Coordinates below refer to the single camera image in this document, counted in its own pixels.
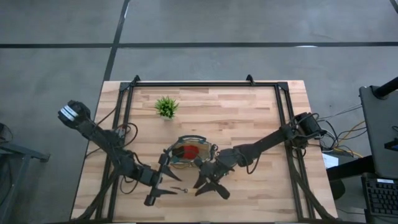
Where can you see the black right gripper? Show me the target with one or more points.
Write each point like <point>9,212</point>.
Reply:
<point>217,169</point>

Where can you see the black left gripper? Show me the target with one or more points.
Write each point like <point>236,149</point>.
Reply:
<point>150,179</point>

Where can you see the beige green gardening bag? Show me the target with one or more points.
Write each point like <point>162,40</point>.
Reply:
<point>203,150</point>

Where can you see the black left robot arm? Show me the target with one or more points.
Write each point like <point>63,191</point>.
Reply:
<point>102,140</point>

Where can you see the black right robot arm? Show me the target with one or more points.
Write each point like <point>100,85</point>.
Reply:
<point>264,144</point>

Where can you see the red cloth in bag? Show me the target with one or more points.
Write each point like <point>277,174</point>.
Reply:
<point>190,151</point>

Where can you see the small green potted plant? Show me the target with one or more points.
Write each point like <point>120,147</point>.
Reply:
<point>167,106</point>

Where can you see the white paper sheet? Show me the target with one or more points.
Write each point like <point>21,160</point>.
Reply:
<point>330,160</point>

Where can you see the black stool base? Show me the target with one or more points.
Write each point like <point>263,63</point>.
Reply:
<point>337,189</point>

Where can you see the black desk bar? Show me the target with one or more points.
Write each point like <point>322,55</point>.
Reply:
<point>351,168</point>

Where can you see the grey side table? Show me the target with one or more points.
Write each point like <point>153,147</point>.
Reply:
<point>18,152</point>

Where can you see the black keyboard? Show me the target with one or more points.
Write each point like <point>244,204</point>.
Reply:
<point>381,196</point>

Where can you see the grey laptop lid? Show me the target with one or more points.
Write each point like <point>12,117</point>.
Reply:
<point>379,130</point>

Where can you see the small black blue device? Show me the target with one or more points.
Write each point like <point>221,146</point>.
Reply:
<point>392,145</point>

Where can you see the black pole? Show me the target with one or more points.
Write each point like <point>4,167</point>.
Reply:
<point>387,88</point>

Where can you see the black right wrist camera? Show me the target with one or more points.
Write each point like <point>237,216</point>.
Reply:
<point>199,162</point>

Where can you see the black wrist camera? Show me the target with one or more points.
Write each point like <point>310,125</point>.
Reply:
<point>163,159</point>
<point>199,162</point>

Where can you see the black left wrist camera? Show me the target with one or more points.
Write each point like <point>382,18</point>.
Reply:
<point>163,159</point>

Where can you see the black aluminium table frame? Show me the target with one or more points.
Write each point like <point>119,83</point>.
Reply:
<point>202,84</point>

